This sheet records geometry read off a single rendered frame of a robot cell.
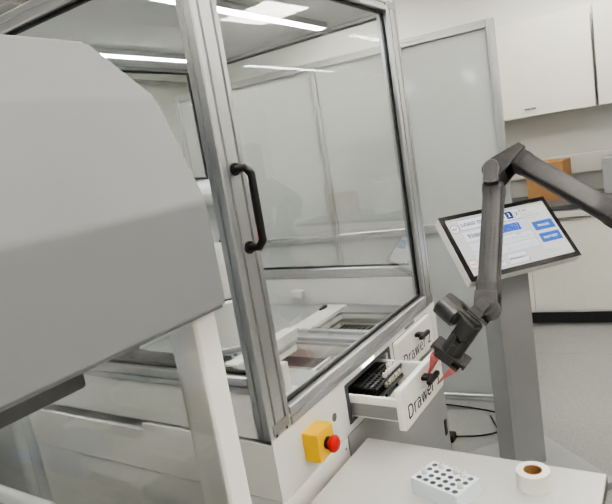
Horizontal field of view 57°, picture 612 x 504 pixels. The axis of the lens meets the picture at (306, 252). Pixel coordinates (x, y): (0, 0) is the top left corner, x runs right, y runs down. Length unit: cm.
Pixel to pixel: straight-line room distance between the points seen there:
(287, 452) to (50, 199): 90
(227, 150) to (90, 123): 52
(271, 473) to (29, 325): 86
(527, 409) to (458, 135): 142
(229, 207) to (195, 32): 34
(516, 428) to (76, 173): 234
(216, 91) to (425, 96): 213
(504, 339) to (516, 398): 28
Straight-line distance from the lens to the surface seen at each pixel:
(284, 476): 135
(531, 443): 279
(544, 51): 475
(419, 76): 321
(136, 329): 65
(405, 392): 149
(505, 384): 262
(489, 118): 313
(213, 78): 118
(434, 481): 136
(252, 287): 120
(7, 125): 63
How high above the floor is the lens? 154
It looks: 10 degrees down
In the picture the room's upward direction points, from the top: 9 degrees counter-clockwise
